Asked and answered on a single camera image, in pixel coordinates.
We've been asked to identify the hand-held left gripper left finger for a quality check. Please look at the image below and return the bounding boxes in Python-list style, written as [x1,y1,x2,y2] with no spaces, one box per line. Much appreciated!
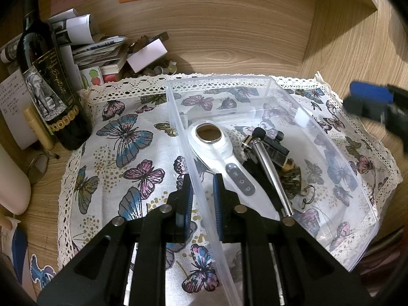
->
[36,174,198,306]

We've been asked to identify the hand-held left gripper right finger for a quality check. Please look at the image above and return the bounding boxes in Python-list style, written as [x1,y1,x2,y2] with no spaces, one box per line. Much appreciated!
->
[212,173,373,306]

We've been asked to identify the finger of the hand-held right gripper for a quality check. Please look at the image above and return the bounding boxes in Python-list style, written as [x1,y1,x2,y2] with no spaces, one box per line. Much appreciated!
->
[343,81,394,118]

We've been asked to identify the clear plastic storage box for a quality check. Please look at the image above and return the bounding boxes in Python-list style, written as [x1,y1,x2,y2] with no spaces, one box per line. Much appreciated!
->
[165,75,381,306]

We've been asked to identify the silver metal tube black tip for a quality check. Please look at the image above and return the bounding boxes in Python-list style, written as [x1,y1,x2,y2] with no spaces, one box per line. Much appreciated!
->
[241,127,294,218]

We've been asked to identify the metal ornament keychain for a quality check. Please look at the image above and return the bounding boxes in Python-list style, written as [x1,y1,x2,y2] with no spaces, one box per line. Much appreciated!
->
[280,165,316,212]

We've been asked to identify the white handheld facial massager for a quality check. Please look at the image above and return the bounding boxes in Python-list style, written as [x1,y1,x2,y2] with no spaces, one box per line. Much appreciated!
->
[186,122,281,220]

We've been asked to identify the butterfly print lace cloth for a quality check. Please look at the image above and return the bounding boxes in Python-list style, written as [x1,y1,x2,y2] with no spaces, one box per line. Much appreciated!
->
[57,72,402,294]

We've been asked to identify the pile of bottle caps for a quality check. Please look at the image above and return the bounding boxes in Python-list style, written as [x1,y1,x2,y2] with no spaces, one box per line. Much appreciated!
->
[140,60,177,76]

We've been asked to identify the small round mirror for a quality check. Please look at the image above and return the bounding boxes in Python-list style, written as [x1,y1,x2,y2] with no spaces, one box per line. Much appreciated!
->
[27,151,60,185]

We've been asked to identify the pink white small box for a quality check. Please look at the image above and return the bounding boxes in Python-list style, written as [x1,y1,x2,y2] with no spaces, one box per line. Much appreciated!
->
[127,38,168,73]

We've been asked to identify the fruit picture card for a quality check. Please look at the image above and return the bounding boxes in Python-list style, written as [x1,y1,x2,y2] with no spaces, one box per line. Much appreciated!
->
[80,66,103,86]

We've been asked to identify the yellow lip balm tube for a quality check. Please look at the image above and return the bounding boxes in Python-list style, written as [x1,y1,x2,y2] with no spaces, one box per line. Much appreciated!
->
[22,107,54,150]

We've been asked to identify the blue cartoon sticker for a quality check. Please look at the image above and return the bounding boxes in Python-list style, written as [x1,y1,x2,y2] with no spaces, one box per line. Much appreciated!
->
[29,253,58,290]

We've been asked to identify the stack of booklets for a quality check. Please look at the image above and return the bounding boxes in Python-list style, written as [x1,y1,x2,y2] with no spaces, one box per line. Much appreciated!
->
[72,35,128,74]

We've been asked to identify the cream plastic bottle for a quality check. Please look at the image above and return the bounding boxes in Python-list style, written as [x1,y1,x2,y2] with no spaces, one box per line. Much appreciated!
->
[0,143,32,215]

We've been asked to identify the blue flat box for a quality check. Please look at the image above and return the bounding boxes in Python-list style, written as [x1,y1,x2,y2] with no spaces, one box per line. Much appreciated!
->
[9,228,29,284]

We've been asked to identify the rolled white printed papers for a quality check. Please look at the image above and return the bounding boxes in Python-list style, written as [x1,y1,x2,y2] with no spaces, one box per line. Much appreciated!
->
[48,8,96,45]

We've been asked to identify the dark wine bottle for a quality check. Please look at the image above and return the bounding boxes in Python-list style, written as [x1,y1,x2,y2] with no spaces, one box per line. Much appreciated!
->
[16,0,93,151]

